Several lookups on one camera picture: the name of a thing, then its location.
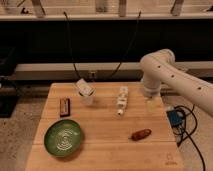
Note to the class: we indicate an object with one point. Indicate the clear plastic cup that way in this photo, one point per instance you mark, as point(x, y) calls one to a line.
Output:
point(87, 97)

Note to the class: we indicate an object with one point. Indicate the green ceramic bowl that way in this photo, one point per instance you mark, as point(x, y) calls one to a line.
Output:
point(63, 138)

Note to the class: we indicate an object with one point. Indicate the wall power outlet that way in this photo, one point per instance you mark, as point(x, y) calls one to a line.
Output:
point(93, 75)

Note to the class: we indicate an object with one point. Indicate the blue box on floor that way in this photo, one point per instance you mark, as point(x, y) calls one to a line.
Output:
point(174, 119)

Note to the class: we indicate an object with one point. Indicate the brown sausage toy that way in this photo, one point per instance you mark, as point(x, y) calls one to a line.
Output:
point(139, 135)

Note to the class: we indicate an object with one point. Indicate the dark brown rectangular block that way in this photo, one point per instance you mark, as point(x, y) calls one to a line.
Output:
point(64, 107)

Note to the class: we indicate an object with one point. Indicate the black cart at left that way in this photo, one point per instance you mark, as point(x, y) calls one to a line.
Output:
point(9, 91)

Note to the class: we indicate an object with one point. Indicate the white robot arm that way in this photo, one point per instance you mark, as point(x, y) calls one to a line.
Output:
point(158, 67)

